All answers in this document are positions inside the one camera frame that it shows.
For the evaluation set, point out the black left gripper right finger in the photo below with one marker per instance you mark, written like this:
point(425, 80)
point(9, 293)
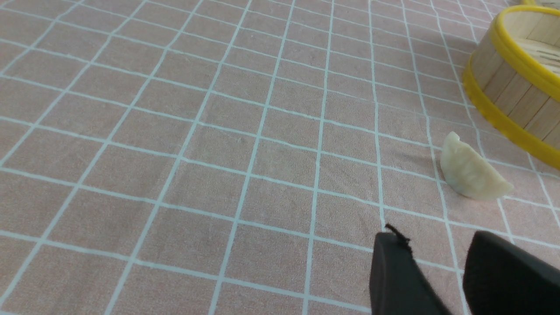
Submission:
point(502, 279)

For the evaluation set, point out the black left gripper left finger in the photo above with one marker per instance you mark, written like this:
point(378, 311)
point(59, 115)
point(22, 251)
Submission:
point(397, 285)

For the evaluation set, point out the pale crescent dumpling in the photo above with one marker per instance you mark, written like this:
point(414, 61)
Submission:
point(468, 173)

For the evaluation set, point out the bamboo steamer tray yellow rims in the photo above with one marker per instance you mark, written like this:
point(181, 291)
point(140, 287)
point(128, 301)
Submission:
point(512, 78)

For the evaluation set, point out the pink checked tablecloth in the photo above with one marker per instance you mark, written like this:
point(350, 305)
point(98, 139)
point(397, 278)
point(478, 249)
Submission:
point(238, 157)

